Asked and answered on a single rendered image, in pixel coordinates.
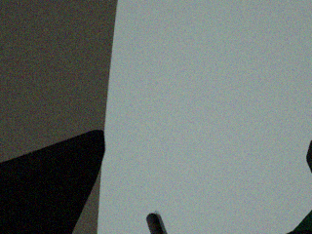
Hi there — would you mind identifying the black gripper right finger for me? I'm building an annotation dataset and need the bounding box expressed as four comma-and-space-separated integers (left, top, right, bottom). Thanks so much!
307, 141, 312, 172

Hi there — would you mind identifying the black rod with grey end cap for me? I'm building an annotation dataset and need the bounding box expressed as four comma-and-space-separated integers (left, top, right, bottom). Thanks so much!
147, 214, 163, 234

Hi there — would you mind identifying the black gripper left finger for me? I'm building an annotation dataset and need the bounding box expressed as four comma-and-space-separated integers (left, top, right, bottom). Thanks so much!
0, 130, 105, 234

